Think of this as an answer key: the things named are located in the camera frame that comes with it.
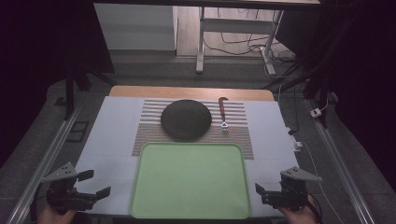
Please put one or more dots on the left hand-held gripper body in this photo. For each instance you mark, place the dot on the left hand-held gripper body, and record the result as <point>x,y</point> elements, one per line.
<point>63,199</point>

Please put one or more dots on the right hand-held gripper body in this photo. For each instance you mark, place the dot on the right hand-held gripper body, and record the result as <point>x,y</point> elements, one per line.
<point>292,193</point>

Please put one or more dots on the person's left hand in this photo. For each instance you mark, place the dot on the person's left hand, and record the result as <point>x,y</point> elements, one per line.
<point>54,217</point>

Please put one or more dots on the person's right hand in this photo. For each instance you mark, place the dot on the person's right hand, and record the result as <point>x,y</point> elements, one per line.
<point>300,216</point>

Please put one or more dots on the black floor socket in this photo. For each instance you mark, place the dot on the black floor socket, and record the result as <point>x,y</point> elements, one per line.
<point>77,131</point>

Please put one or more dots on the white plug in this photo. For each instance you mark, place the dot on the white plug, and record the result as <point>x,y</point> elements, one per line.
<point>297,145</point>

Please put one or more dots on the pale blue table cover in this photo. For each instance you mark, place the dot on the pale blue table cover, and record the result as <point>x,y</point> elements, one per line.
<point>112,124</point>

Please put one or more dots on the green tray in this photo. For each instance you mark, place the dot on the green tray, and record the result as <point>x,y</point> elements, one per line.
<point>190,180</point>

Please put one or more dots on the striped woven placemat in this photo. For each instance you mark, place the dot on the striped woven placemat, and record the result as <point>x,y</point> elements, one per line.
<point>149,130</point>

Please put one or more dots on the white power adapter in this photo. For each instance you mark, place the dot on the white power adapter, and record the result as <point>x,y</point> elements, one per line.
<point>315,112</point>

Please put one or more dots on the black metal stand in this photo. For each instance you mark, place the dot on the black metal stand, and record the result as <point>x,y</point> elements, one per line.
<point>320,77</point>
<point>70,90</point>

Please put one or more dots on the dark round plate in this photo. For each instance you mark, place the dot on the dark round plate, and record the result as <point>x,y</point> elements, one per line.
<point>186,119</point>

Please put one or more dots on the white cabinet panel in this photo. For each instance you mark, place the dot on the white cabinet panel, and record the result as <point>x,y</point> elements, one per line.
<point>134,26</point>

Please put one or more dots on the aluminium rail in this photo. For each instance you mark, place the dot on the aluminium rail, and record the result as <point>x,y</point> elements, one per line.
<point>43,168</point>
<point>339,168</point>

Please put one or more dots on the white desk frame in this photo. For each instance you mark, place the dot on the white desk frame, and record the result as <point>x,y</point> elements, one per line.
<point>233,25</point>

